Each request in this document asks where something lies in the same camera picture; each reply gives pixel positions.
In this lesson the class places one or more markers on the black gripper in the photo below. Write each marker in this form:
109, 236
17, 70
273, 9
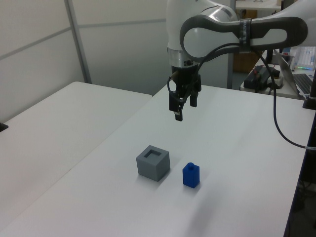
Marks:
184, 77

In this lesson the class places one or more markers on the blue block with knob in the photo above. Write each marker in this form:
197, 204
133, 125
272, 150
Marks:
190, 176

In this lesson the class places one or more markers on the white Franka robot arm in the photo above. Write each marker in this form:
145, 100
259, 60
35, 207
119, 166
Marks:
175, 24

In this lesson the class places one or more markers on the grey hollow cuboid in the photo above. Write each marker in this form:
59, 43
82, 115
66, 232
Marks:
150, 168

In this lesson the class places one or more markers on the black power supply box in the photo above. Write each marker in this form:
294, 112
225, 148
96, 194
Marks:
256, 79

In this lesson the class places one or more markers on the silver laptop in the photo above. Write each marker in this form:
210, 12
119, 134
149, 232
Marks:
286, 71

